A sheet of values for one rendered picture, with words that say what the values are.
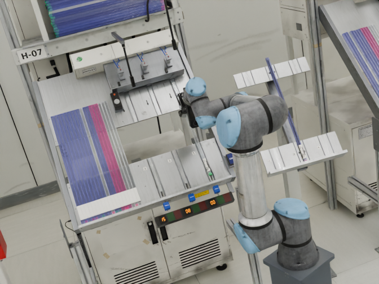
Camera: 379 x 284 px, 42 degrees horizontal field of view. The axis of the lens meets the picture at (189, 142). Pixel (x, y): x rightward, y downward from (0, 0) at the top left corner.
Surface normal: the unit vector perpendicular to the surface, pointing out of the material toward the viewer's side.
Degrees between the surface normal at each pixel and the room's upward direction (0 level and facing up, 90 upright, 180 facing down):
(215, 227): 90
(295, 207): 8
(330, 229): 0
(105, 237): 90
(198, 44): 90
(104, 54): 45
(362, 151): 90
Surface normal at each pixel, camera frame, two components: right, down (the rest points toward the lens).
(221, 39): 0.29, 0.33
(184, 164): 0.07, -0.40
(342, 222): -0.20, -0.90
